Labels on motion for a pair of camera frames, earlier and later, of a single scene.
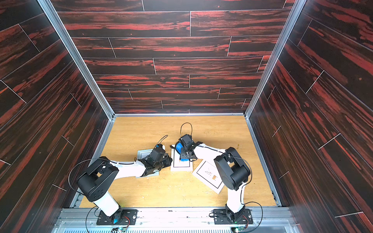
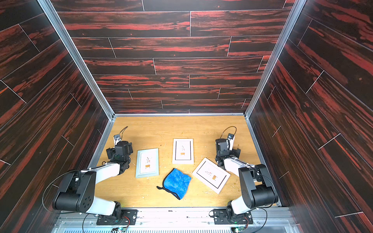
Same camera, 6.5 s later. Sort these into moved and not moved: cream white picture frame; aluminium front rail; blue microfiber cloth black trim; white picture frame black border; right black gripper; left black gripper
Moved: blue microfiber cloth black trim; right black gripper; left black gripper; white picture frame black border
Not moved: aluminium front rail; cream white picture frame
